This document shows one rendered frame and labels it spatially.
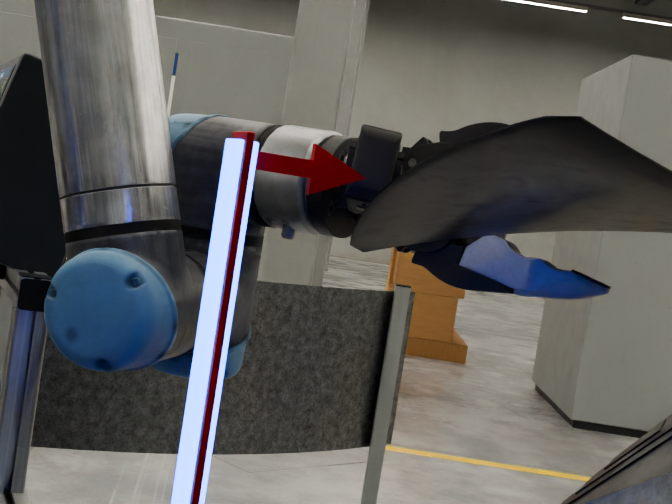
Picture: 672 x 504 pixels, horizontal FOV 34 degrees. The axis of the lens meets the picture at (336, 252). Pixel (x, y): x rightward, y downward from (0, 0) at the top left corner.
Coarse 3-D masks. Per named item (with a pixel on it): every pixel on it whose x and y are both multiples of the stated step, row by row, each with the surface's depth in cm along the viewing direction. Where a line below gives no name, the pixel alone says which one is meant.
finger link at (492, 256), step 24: (480, 240) 69; (504, 240) 68; (480, 264) 69; (504, 264) 68; (528, 264) 67; (552, 264) 68; (528, 288) 67; (552, 288) 66; (576, 288) 66; (600, 288) 66
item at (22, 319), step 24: (24, 312) 98; (24, 336) 98; (24, 360) 99; (24, 384) 99; (0, 408) 99; (24, 408) 99; (0, 432) 98; (24, 432) 99; (0, 456) 98; (24, 456) 99; (0, 480) 99; (24, 480) 100
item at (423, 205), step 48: (480, 144) 50; (528, 144) 49; (576, 144) 48; (624, 144) 47; (384, 192) 57; (432, 192) 57; (480, 192) 57; (528, 192) 56; (576, 192) 55; (624, 192) 54; (384, 240) 65; (432, 240) 66
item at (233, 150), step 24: (240, 144) 49; (216, 216) 51; (216, 240) 50; (216, 264) 50; (216, 288) 50; (216, 312) 50; (192, 384) 51; (192, 408) 51; (192, 432) 50; (192, 456) 50; (192, 480) 50
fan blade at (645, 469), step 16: (656, 432) 78; (640, 448) 78; (656, 448) 76; (608, 464) 81; (624, 464) 78; (640, 464) 75; (656, 464) 73; (592, 480) 81; (608, 480) 78; (624, 480) 75; (640, 480) 73; (576, 496) 80; (592, 496) 77
